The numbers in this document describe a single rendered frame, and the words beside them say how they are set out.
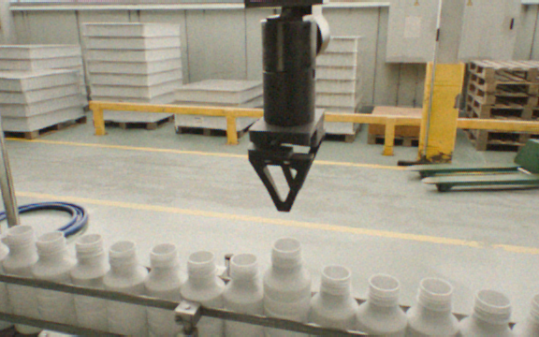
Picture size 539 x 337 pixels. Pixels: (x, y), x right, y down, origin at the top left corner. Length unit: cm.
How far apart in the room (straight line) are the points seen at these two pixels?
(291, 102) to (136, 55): 635
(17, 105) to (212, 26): 335
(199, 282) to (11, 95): 638
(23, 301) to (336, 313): 46
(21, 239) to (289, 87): 47
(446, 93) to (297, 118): 454
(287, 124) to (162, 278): 28
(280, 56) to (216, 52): 763
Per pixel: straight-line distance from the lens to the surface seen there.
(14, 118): 693
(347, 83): 583
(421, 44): 717
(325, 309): 56
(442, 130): 504
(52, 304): 73
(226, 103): 609
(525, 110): 603
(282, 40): 45
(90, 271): 68
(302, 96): 46
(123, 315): 67
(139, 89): 682
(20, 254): 75
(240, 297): 58
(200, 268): 58
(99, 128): 672
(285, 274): 54
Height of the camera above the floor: 145
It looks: 18 degrees down
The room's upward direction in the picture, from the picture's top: straight up
